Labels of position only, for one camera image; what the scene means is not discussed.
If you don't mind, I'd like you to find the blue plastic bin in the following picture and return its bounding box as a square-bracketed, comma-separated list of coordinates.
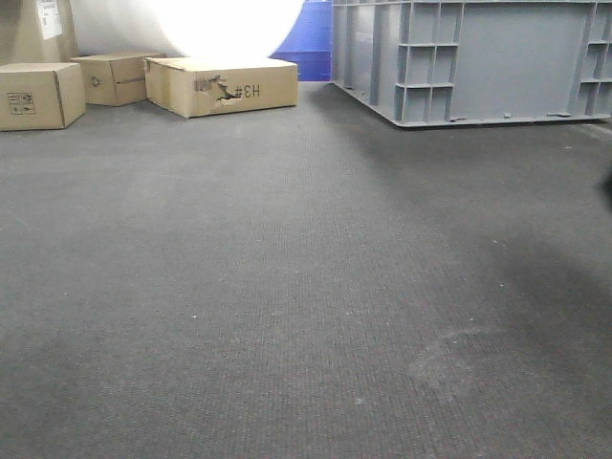
[271, 1, 333, 81]

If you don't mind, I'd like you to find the torn cardboard box H3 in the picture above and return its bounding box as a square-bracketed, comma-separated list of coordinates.
[143, 57, 298, 119]

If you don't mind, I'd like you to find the grey plastic crate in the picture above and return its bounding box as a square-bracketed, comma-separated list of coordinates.
[332, 1, 611, 128]

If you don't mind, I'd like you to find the middle cardboard box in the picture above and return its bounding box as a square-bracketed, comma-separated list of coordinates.
[71, 52, 165, 106]

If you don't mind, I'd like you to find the small cardboard box left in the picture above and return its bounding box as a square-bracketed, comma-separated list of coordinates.
[1, 62, 86, 131]

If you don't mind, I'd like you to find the tall cardboard box with label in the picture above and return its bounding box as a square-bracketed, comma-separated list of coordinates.
[1, 0, 78, 65]

